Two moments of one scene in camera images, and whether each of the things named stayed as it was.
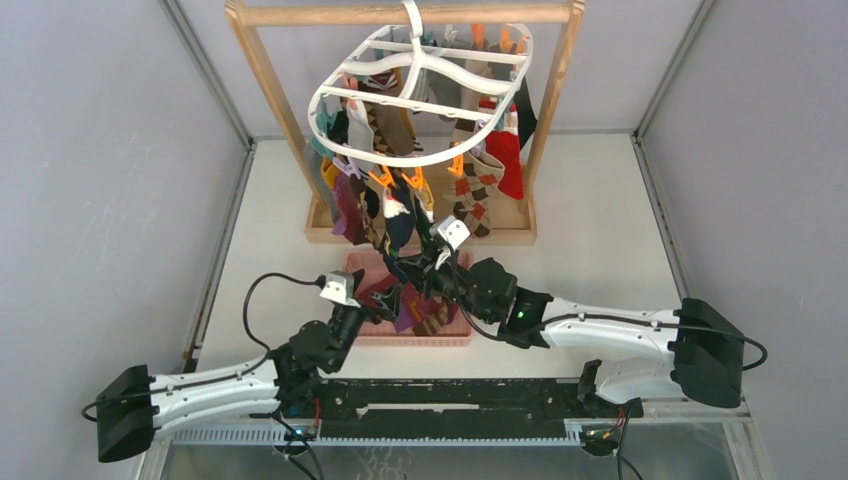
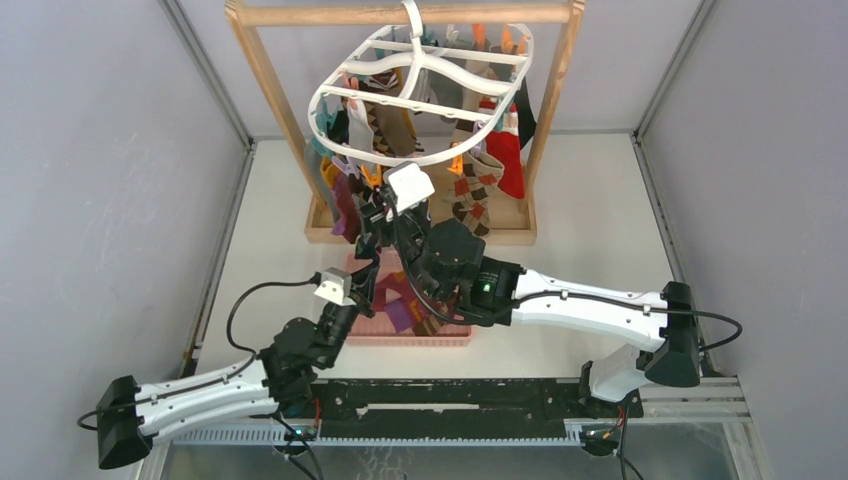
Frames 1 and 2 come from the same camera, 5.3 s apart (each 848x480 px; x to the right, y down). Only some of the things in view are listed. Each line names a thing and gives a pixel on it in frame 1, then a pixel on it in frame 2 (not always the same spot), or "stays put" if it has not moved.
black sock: (525, 113) stays put
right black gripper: (424, 272) → (381, 220)
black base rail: (444, 409) stays put
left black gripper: (387, 305) → (363, 287)
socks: (413, 308) stays put
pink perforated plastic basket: (457, 333) stays put
